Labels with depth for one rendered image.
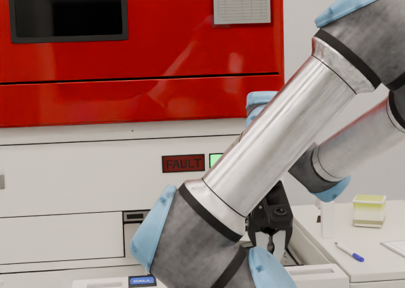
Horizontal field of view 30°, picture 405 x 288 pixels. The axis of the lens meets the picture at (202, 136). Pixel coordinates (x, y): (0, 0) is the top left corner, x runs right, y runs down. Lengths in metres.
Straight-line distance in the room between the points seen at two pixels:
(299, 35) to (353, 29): 2.58
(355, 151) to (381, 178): 2.54
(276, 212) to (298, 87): 0.44
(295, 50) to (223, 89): 1.63
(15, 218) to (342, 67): 1.28
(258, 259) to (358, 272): 0.52
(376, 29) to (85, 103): 1.11
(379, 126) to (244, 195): 0.26
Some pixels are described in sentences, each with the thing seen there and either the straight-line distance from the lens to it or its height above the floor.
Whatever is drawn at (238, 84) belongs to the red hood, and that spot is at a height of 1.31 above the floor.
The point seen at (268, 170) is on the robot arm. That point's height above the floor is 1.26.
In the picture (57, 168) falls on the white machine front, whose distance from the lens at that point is 2.08.
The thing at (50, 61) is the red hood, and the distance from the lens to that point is 2.00.
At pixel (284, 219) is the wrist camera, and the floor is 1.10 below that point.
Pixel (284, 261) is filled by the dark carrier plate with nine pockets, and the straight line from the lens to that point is 1.86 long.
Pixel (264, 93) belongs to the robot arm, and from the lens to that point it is 1.48.
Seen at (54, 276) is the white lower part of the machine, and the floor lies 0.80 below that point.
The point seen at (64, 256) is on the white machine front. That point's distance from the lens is 2.13.
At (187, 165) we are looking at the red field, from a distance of 2.08.
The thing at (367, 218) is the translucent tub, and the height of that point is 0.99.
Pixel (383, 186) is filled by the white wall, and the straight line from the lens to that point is 3.82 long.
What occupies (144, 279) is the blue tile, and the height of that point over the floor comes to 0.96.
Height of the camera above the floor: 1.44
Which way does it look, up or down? 8 degrees down
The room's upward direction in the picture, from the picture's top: 2 degrees counter-clockwise
